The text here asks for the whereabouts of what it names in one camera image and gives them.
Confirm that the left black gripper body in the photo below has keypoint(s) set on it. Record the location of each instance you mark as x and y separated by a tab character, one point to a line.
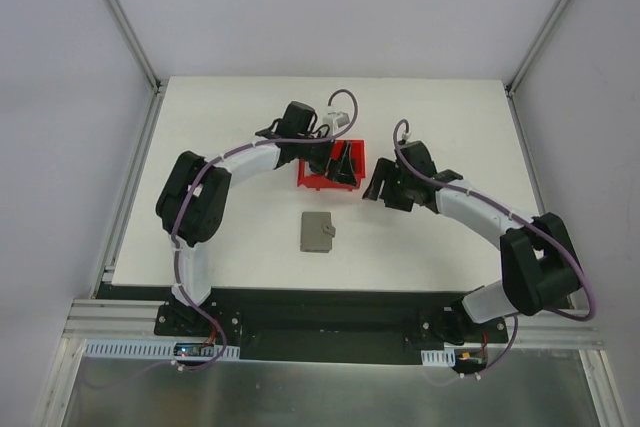
331	162

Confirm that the aluminium frame post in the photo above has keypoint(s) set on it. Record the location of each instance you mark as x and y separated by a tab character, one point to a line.
551	21
133	44

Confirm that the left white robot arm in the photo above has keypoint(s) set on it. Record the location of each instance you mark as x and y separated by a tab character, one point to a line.
192	202

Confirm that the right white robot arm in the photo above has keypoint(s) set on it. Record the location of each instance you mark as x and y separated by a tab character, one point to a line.
537	260

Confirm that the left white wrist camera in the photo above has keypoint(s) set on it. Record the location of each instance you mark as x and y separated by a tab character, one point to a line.
334	122

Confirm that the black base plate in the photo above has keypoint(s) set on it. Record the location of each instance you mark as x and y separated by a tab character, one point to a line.
364	327

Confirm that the right aluminium frame post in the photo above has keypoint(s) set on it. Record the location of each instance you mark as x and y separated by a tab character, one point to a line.
551	21

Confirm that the left white cable duct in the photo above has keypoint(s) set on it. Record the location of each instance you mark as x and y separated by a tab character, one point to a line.
159	350

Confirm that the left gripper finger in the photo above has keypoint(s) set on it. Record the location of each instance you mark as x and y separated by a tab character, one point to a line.
348	165
334	167

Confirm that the right white cable duct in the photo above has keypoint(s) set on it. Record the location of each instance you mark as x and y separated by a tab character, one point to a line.
445	357

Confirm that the grey leather card holder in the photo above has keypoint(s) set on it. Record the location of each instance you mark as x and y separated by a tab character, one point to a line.
317	232

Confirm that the left aluminium frame post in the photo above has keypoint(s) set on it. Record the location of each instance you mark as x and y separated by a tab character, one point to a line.
133	44

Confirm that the aluminium front rail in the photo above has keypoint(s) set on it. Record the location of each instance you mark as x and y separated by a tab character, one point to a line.
130	319

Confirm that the red plastic bin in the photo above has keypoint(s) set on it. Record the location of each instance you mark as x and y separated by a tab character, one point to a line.
307	178

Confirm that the white cable duct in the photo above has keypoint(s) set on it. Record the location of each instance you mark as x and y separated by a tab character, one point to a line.
445	357
159	350

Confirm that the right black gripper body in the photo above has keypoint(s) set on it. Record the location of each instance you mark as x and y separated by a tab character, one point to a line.
388	183

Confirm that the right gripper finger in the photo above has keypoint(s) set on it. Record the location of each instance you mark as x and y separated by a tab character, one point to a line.
384	167
390	192

